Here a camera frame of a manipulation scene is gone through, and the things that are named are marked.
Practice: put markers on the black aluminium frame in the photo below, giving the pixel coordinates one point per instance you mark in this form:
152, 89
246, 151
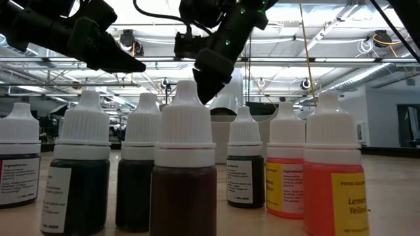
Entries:
393, 151

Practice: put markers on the grey plastic bin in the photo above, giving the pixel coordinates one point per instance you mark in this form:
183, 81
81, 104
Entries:
221, 141

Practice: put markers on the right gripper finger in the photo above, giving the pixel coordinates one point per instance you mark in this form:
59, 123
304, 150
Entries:
206, 86

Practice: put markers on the silver ventilation duct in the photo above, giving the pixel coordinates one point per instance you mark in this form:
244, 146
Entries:
361, 78

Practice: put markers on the small lemon yellow coloring bottle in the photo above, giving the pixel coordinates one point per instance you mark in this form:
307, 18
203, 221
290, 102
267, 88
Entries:
331, 131

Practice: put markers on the small dark green coloring bottle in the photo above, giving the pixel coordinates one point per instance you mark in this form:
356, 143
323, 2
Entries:
85, 131
244, 137

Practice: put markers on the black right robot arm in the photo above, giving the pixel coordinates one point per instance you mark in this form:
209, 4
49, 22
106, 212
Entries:
243, 19

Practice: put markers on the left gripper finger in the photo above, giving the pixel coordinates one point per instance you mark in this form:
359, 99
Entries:
115, 59

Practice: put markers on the white wall device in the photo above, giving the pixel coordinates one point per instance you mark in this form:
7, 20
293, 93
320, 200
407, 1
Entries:
360, 132

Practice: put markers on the small dark red coloring bottle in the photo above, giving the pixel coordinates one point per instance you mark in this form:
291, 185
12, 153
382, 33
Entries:
183, 131

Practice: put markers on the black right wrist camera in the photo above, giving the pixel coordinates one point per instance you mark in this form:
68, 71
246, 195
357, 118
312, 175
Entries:
188, 44

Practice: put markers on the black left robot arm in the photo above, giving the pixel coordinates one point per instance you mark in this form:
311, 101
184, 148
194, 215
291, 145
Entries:
33, 26

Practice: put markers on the orange dye bottle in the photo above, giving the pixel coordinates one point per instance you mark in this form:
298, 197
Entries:
285, 131

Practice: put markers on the dark framed doorway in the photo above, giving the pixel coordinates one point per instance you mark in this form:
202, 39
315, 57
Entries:
402, 124

